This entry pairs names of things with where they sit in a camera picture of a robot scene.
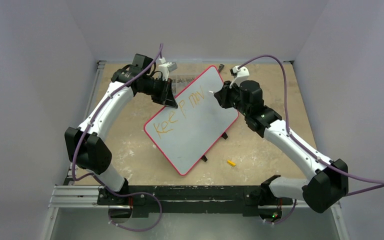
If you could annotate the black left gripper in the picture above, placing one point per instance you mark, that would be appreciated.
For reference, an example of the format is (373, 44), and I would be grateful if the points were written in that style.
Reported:
(166, 97)

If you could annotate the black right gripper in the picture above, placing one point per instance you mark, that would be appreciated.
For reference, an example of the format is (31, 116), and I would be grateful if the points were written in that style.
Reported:
(225, 98)

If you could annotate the pink framed whiteboard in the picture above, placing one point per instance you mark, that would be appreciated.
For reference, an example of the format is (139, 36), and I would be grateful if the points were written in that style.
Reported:
(185, 134)

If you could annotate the yellow marker cap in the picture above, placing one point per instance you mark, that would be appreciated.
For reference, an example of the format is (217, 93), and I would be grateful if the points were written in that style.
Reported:
(231, 163)

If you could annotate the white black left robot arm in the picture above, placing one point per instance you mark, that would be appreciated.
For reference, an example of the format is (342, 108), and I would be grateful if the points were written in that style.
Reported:
(144, 83)

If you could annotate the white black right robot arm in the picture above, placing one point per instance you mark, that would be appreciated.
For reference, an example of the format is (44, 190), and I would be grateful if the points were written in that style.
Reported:
(325, 181)

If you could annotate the clear plastic screw box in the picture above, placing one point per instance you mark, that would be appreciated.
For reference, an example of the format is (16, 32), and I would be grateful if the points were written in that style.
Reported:
(183, 75)

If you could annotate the black metal rod tool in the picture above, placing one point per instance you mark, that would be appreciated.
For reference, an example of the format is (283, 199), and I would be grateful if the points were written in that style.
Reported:
(220, 68)

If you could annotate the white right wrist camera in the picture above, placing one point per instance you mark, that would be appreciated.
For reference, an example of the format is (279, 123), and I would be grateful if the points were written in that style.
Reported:
(239, 74)

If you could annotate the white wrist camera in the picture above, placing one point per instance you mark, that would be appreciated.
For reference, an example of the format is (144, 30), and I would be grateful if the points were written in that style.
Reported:
(166, 67)
(239, 74)

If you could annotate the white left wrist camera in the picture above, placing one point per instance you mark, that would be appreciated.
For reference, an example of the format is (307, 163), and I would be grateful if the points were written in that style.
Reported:
(166, 67)

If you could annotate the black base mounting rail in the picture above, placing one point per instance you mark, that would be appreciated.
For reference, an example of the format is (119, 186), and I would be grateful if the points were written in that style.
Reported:
(247, 200)

